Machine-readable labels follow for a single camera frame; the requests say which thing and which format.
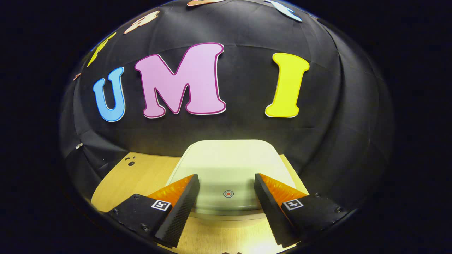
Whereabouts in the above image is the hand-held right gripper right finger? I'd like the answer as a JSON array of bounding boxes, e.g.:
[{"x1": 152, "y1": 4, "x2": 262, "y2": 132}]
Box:
[{"x1": 254, "y1": 173, "x2": 352, "y2": 248}]

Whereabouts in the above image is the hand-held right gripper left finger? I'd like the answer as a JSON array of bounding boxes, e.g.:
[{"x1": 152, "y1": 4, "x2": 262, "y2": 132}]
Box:
[{"x1": 108, "y1": 174, "x2": 200, "y2": 248}]

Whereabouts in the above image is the green desktop garbage bin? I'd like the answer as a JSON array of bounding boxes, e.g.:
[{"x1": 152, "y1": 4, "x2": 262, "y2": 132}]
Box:
[{"x1": 165, "y1": 139, "x2": 297, "y2": 221}]

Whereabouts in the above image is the wooden desktop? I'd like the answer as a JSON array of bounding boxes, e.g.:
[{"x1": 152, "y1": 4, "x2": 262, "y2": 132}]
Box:
[{"x1": 91, "y1": 152, "x2": 309, "y2": 254}]

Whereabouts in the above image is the black backdrop cloth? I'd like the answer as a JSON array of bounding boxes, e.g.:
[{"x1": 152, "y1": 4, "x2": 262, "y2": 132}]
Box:
[{"x1": 59, "y1": 0, "x2": 395, "y2": 216}]

